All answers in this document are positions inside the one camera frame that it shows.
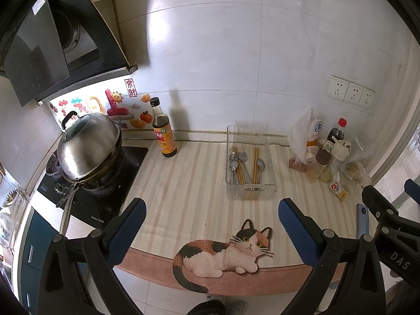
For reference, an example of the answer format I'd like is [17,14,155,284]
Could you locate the white plastic bag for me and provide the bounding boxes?
[288,108,324,171]

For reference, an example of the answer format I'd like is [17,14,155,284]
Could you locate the bottle with round blue label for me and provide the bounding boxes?
[307,117,324,148]

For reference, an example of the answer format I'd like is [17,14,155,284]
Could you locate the striped cat mat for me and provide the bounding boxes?
[113,138,371,296]

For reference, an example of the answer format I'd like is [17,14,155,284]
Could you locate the black range hood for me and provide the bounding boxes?
[0,0,138,107]

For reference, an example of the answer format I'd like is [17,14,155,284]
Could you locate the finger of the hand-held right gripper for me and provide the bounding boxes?
[362,185,399,225]
[404,179,420,204]

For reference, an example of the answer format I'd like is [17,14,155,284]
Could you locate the pink packet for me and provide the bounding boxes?
[289,158,309,173]

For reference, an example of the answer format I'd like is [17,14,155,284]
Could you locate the spoons and chopsticks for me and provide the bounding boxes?
[235,147,245,185]

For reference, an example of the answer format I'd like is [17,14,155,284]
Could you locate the wok with long handle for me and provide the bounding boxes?
[56,138,127,237]

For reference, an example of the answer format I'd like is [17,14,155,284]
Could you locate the jar with brown lid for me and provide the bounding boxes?
[307,149,331,182]

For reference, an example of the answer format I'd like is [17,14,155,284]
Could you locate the grey fuzzy slipper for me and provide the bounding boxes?
[226,300,248,315]

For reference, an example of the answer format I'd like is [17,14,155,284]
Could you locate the colourful wall stickers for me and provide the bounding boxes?
[49,79,153,132]

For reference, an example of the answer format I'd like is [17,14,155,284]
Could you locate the clear plastic bag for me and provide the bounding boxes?
[341,134,373,186]

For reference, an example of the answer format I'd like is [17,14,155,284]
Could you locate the clear plastic utensil tray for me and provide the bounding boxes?
[225,125,278,201]

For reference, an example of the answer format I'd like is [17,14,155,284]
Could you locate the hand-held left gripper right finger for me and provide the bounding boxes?
[278,198,386,315]

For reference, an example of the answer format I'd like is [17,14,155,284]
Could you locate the soy sauce bottle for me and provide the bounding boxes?
[150,97,178,158]

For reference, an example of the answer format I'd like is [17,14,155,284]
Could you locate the bottle with white cap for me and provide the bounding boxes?
[330,139,351,174]

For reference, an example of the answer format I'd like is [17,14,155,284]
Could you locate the black induction stove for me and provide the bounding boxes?
[36,146,149,228]

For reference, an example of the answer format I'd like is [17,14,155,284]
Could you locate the blue cabinet front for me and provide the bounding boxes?
[20,210,56,265]

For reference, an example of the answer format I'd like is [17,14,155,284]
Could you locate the small printed packet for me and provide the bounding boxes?
[329,181,349,201]

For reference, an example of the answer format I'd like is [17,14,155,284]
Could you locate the dark bottle with red cap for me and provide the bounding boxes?
[326,117,348,148]

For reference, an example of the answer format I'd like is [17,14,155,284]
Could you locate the dark fuzzy slipper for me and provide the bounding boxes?
[190,300,227,315]

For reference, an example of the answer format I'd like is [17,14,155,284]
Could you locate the blue smartphone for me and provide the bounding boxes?
[357,203,371,240]

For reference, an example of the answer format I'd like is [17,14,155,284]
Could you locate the yellowish oil bottle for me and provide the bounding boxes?
[320,161,338,184]

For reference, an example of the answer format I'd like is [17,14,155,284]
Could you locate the white wall socket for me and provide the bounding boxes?
[344,81,364,105]
[326,75,349,102]
[359,87,375,108]

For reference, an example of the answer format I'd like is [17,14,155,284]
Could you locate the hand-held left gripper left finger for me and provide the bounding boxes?
[24,197,147,315]

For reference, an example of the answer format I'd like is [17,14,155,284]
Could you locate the steel wok lid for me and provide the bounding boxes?
[57,113,123,181]

